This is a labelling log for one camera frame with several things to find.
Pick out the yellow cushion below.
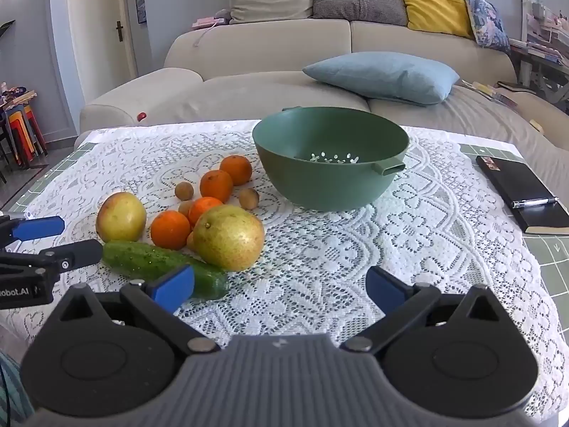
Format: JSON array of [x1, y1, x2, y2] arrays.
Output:
[[397, 0, 475, 40]]

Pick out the thin white cable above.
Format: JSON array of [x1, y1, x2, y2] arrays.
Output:
[[193, 21, 220, 49]]

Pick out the green colander bowl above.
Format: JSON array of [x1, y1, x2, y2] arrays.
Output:
[[252, 106, 410, 212]]

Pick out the silver black pen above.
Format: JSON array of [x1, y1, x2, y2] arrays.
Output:
[[511, 196, 559, 209]]

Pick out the black notebook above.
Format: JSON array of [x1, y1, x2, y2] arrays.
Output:
[[475, 155, 569, 236]]

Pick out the light blue cushion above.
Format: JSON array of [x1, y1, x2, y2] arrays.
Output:
[[302, 52, 461, 106]]

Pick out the white lace tablecloth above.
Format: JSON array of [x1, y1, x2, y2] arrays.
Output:
[[0, 119, 569, 423]]

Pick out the yellow-green apple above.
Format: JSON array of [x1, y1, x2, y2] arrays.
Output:
[[96, 191, 147, 243]]

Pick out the white door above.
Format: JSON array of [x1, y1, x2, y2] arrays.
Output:
[[67, 0, 139, 103]]

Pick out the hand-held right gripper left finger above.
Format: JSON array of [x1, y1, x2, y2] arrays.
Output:
[[58, 263, 220, 357]]

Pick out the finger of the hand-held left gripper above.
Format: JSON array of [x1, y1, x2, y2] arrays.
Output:
[[38, 239, 104, 273], [0, 213, 65, 250]]

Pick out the green cucumber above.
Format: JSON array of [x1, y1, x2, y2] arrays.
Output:
[[102, 241, 230, 300]]

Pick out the yellow lemon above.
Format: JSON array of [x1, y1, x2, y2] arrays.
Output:
[[192, 205, 266, 272]]

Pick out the black book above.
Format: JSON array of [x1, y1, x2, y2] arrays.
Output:
[[497, 81, 538, 95]]

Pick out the pink flat item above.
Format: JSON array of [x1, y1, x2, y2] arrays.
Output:
[[191, 17, 229, 31]]

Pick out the beige sofa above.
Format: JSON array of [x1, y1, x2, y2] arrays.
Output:
[[75, 18, 569, 161]]

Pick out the magazines with yellow edge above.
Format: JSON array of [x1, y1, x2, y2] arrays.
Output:
[[460, 79, 519, 110]]

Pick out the blue floral cushion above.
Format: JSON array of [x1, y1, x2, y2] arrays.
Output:
[[462, 0, 512, 54]]

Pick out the stack of colourful stools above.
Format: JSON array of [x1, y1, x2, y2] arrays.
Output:
[[0, 102, 49, 170]]

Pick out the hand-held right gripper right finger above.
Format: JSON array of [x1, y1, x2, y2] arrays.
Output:
[[341, 266, 512, 353]]

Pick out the orange mandarin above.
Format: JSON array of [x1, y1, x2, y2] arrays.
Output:
[[188, 196, 224, 227], [200, 169, 234, 204], [150, 210, 192, 251], [219, 155, 253, 186]]

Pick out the teal striped cloth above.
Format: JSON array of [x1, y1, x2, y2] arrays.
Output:
[[0, 349, 34, 427]]

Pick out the cluttered side shelf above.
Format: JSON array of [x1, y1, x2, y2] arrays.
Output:
[[509, 0, 569, 103]]

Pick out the grey checked cushion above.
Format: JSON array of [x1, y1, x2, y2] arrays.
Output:
[[311, 0, 409, 26]]

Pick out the clutter of printed boxes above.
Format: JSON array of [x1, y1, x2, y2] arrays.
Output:
[[0, 81, 38, 110]]

